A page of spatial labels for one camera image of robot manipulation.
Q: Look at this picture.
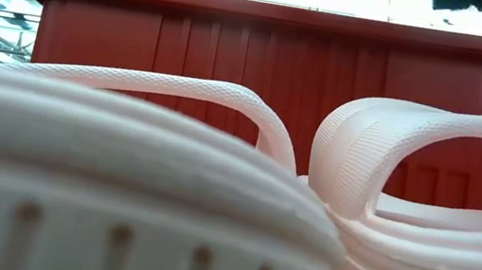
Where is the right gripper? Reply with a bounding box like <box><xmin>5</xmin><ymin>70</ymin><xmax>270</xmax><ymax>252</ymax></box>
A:
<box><xmin>429</xmin><ymin>0</ymin><xmax>482</xmax><ymax>18</ymax></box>

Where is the red plastic bin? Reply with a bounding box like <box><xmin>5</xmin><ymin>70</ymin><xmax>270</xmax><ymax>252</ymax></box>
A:
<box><xmin>3</xmin><ymin>0</ymin><xmax>482</xmax><ymax>214</ymax></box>

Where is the pink foam slide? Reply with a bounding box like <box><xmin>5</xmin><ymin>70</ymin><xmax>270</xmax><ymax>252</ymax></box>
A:
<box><xmin>282</xmin><ymin>85</ymin><xmax>482</xmax><ymax>270</ymax></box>
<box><xmin>0</xmin><ymin>47</ymin><xmax>370</xmax><ymax>270</ymax></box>

